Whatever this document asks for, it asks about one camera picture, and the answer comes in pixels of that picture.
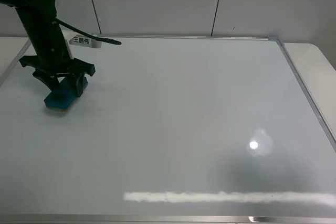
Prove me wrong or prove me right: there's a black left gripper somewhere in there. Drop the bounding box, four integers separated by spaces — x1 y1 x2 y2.
19 56 95 97

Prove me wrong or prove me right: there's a blue whiteboard eraser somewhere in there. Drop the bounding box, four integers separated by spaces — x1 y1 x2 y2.
44 77 88 111

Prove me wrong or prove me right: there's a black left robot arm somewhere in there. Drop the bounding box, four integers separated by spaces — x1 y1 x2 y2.
1 0 95 97

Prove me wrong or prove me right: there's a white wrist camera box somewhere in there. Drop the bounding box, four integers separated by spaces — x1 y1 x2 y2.
62 30 102 59

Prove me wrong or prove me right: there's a white whiteboard with aluminium frame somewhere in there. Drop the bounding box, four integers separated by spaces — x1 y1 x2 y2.
1 37 335 223

